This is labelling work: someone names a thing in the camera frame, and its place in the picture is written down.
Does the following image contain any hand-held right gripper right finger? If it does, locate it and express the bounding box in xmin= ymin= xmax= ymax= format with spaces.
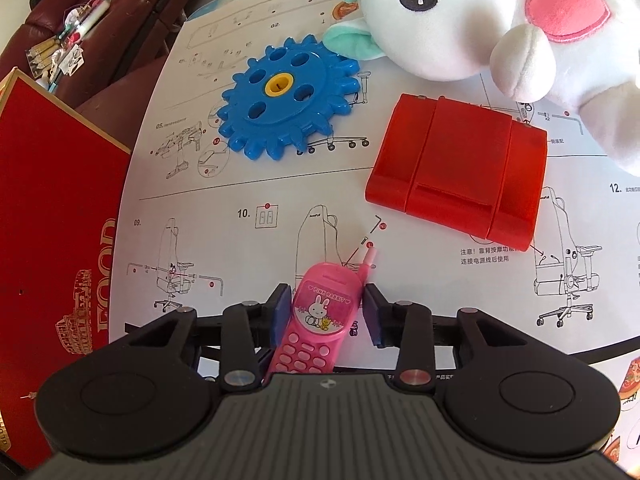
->
xmin=363 ymin=282 xmax=531 ymax=388

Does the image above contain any brown leather sofa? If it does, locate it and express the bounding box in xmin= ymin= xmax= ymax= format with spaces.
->
xmin=25 ymin=0 xmax=226 ymax=111

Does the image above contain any blue plastic gear toy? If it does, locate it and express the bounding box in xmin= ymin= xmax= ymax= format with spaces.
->
xmin=216 ymin=35 xmax=362 ymax=162

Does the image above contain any red cardboard box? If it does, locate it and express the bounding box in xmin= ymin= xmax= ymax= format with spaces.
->
xmin=0 ymin=67 xmax=133 ymax=471

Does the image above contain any white unicorn plush toy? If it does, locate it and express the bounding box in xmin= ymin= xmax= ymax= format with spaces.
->
xmin=310 ymin=0 xmax=640 ymax=177

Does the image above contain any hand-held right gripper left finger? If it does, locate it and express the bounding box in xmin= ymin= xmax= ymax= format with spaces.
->
xmin=120 ymin=282 xmax=293 ymax=393

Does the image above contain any printed instruction sheet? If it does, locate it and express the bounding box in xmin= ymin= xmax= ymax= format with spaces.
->
xmin=107 ymin=0 xmax=640 ymax=376

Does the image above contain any pink toy phone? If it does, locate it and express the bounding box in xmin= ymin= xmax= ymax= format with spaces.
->
xmin=264 ymin=246 xmax=378 ymax=386

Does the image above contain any red plastic folding block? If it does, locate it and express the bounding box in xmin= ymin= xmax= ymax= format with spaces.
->
xmin=364 ymin=93 xmax=548 ymax=253

